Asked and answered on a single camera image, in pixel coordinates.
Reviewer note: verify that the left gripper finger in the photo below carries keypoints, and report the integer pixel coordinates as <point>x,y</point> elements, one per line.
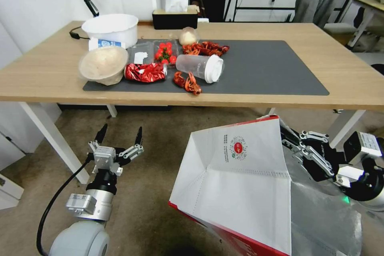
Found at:
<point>100,139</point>
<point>138,139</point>

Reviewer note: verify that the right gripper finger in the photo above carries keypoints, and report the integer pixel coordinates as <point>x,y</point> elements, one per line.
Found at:
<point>315,139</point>
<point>318,161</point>

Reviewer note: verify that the red white food delivery bag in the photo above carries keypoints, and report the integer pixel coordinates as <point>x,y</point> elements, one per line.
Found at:
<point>240,190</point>

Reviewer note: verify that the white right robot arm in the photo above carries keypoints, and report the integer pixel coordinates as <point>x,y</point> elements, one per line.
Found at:
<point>372,184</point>

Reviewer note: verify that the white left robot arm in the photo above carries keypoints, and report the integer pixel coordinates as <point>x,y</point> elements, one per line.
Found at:
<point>81,238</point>

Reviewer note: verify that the crushed red drink can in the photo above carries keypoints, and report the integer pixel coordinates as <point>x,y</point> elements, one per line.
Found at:
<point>145,73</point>

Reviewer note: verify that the beige lidded paper bowl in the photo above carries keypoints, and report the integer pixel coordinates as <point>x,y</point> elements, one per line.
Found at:
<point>102,65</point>

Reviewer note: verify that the small red crayfish shell pile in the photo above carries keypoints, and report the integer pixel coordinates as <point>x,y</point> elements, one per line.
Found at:
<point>187,83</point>

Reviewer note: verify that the clear plastic container lid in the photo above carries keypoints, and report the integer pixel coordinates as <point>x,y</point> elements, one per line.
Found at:
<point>139,53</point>

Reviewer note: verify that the dark grey table mat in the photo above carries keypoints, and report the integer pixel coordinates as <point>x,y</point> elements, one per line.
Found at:
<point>264,67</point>

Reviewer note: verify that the clear box of cherry tomatoes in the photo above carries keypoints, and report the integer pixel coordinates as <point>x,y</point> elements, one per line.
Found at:
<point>165,52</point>

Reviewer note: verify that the clear cup with white lid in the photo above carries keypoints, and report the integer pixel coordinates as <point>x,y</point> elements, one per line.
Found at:
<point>195,66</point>

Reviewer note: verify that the white cabinet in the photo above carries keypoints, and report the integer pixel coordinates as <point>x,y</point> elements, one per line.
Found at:
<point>9,160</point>

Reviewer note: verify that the white blue printed carton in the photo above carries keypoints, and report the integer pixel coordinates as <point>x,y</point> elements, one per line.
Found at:
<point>105,43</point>

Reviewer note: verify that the wooden table with white legs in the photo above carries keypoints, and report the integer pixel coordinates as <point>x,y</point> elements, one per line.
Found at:
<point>300,31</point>

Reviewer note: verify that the large white plastic bowl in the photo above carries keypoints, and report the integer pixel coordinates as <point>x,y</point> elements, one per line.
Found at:
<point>111,28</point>

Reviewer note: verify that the beige stool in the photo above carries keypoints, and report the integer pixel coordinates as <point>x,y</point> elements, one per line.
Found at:
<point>340,29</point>

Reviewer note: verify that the long red crayfish shell pile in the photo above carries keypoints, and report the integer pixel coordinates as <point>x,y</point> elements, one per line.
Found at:
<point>207,48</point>

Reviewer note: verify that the black tissue box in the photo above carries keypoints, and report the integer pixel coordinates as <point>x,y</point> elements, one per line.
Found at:
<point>174,21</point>

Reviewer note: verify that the white tissue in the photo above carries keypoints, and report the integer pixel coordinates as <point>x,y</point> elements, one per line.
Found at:
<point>176,4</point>

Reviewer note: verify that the wooden side desk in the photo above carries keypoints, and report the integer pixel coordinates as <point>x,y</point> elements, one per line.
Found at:
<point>364,2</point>

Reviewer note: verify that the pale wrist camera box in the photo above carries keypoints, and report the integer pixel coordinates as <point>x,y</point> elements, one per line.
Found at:
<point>105,158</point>

